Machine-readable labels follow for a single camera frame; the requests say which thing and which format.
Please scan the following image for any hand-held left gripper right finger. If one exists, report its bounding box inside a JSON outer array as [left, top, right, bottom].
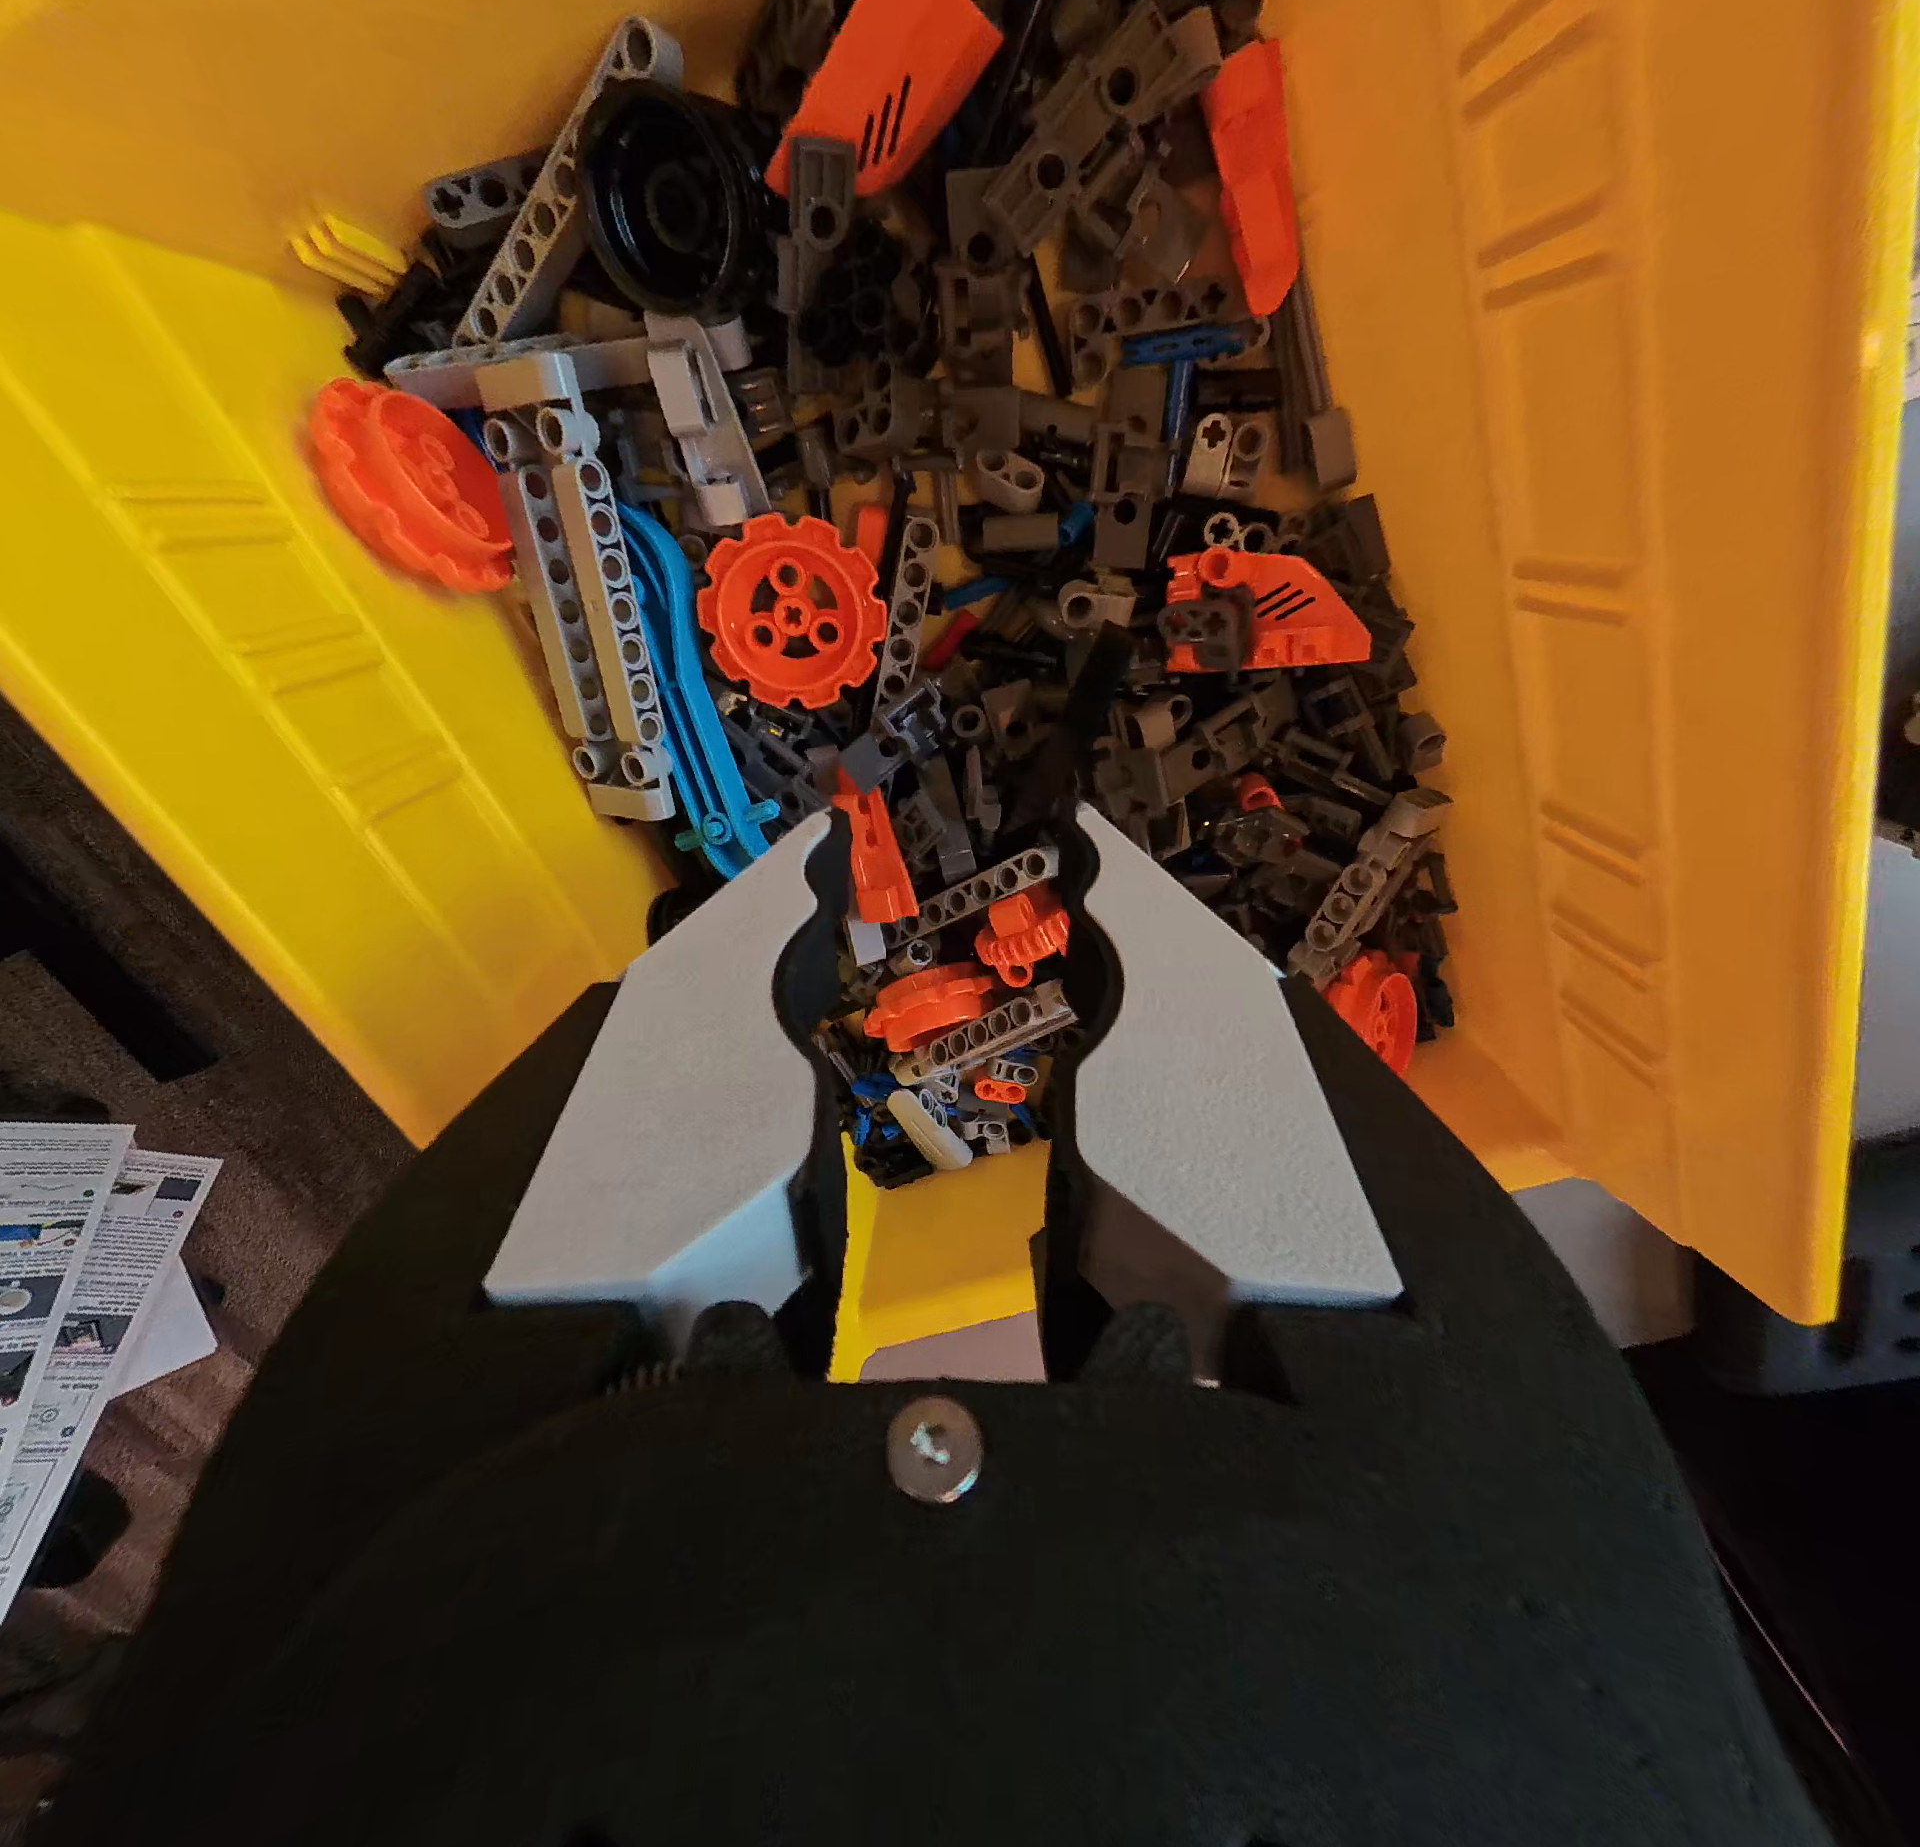
[[1042, 799, 1411, 1390]]

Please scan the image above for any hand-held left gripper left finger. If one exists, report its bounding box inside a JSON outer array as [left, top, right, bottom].
[[473, 811, 855, 1375]]

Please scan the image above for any orange connector piece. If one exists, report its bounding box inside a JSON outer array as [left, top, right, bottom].
[[830, 765, 920, 925]]

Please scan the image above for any pile of building brick pieces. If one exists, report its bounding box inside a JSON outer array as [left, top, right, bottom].
[[337, 0, 1468, 1189]]

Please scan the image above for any yellow plastic bin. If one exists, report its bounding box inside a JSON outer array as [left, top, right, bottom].
[[0, 0, 1900, 1383]]

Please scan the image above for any orange gear wheel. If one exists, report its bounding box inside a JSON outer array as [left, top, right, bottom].
[[1322, 955, 1423, 1074], [859, 963, 995, 1055], [698, 510, 886, 713], [313, 378, 513, 592]]

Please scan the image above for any light grey holed beam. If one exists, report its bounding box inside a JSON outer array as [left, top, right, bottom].
[[1286, 789, 1452, 981]]

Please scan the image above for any small orange gear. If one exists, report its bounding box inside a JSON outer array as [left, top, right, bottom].
[[975, 886, 1070, 991]]

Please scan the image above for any blue curved piece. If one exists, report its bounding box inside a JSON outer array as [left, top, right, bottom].
[[615, 504, 779, 877]]

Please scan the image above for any orange striped panel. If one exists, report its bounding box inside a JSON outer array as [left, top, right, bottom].
[[1162, 549, 1372, 679]]

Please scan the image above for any printed instruction leaflet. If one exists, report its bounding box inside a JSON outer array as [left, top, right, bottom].
[[81, 1145, 222, 1410], [0, 1121, 135, 1614]]

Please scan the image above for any grey long holed beam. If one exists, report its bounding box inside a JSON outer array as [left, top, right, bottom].
[[451, 15, 686, 345]]

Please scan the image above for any black wheel rim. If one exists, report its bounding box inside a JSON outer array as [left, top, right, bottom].
[[581, 88, 779, 326]]

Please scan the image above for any small yellow brick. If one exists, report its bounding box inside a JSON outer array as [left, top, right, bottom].
[[291, 204, 405, 288]]

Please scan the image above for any narrow orange curved panel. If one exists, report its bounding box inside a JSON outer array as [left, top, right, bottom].
[[1199, 37, 1309, 314]]

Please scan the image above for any large orange curved panel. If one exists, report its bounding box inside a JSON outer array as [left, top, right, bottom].
[[766, 0, 1000, 204]]

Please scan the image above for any light grey beam frame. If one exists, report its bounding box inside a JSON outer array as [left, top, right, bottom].
[[473, 357, 680, 819]]

